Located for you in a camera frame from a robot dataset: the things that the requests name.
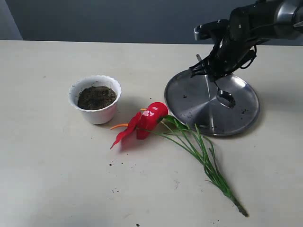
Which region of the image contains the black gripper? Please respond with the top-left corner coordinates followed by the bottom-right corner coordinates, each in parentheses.
top-left (189, 37), bottom-right (257, 82)

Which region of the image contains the stainless steel spork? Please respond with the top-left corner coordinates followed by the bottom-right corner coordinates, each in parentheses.
top-left (196, 54), bottom-right (236, 108)

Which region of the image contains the red artificial flower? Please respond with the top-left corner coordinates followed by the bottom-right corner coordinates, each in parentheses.
top-left (111, 102), bottom-right (249, 217)

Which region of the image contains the white scalloped flower pot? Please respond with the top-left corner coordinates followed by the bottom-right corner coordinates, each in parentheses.
top-left (68, 75), bottom-right (122, 124)

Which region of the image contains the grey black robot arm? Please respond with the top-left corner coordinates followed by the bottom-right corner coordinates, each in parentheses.
top-left (189, 0), bottom-right (303, 80)

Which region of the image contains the round stainless steel plate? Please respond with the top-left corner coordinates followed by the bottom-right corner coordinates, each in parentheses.
top-left (164, 70), bottom-right (260, 136)

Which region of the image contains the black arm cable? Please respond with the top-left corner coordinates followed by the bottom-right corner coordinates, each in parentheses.
top-left (239, 14), bottom-right (303, 70)

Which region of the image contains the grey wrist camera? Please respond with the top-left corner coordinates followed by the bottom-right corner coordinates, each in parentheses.
top-left (194, 19), bottom-right (230, 42)

